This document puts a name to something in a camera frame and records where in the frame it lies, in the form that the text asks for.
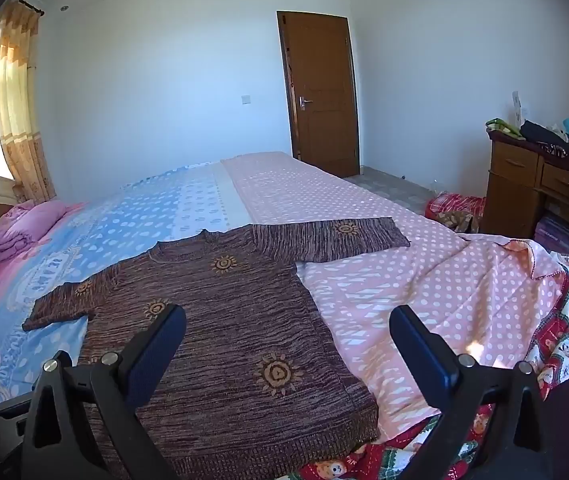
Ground folded pink quilt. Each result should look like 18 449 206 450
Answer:
0 200 85 265

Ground yellow floral curtain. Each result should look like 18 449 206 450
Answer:
0 0 58 203

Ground red plaid cloth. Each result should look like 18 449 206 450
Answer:
424 192 488 234

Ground green cloth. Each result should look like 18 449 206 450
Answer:
485 118 526 141

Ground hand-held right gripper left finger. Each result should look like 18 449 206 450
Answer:
17 304 188 480

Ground black cloth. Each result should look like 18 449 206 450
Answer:
520 120 569 157

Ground white wall socket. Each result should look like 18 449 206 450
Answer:
511 90 530 127

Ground purple box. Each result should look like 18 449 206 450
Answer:
534 215 569 257

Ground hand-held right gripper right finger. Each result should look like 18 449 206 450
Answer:
389 305 556 480

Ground brown wooden desk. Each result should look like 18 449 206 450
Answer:
481 127 569 261

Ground blue and pink dotted bed sheet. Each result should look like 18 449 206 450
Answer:
0 151 565 431

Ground brown wooden door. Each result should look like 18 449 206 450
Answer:
277 10 360 178

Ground brown knit sweater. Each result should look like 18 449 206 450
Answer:
22 216 411 480

